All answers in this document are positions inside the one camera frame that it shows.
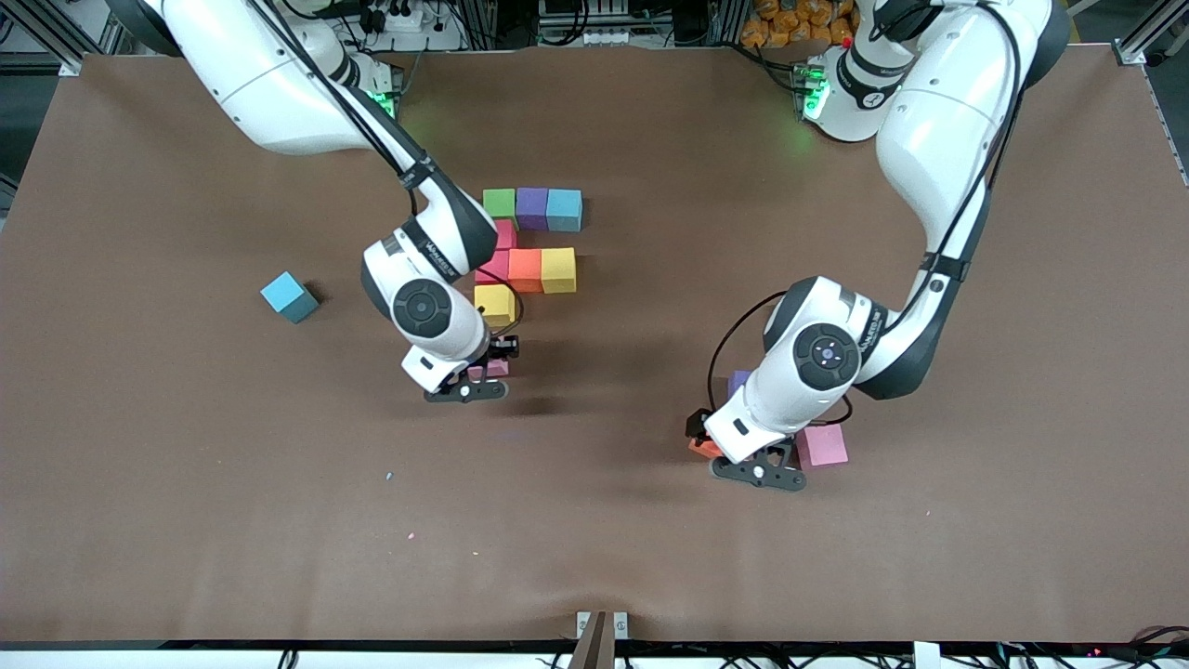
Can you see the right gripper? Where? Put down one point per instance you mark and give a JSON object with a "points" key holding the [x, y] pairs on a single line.
{"points": [[503, 349]]}

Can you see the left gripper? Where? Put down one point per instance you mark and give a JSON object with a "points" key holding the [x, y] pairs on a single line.
{"points": [[696, 426]]}

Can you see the pink foam cube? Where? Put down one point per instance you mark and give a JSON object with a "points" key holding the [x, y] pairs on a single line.
{"points": [[827, 446], [499, 369]]}

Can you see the orange foam cube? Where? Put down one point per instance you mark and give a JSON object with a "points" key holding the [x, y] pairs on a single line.
{"points": [[704, 449], [525, 269]]}

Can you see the yellow foam cube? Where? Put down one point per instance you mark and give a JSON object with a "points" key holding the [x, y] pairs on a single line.
{"points": [[558, 269], [494, 302]]}

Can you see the red foam cube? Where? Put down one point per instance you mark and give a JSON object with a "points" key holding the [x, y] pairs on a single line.
{"points": [[492, 271], [507, 234]]}

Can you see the purple foam cube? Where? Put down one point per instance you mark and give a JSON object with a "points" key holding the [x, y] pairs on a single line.
{"points": [[531, 209], [738, 381]]}

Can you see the green foam cube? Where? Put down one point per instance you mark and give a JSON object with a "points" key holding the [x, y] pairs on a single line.
{"points": [[500, 203]]}

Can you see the light blue foam cube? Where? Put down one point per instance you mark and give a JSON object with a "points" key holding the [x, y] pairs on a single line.
{"points": [[565, 212], [289, 297]]}

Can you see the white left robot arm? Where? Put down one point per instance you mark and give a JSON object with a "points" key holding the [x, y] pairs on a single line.
{"points": [[947, 121]]}

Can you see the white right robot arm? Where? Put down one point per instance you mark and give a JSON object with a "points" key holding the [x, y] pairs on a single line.
{"points": [[279, 84]]}

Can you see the white rack equipment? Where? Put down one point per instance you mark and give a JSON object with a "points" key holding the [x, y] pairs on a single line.
{"points": [[606, 37]]}

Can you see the white label tag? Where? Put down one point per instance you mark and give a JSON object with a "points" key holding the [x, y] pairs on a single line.
{"points": [[927, 655]]}

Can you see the white power strip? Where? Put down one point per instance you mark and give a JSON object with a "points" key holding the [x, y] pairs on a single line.
{"points": [[406, 20]]}

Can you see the bag of orange items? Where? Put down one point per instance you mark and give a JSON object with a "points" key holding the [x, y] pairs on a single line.
{"points": [[790, 23]]}

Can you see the metal table edge bracket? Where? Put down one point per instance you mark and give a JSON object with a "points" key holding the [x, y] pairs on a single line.
{"points": [[594, 650]]}

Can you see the aluminium frame profile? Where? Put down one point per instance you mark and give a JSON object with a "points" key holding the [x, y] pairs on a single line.
{"points": [[1129, 54], [68, 67]]}

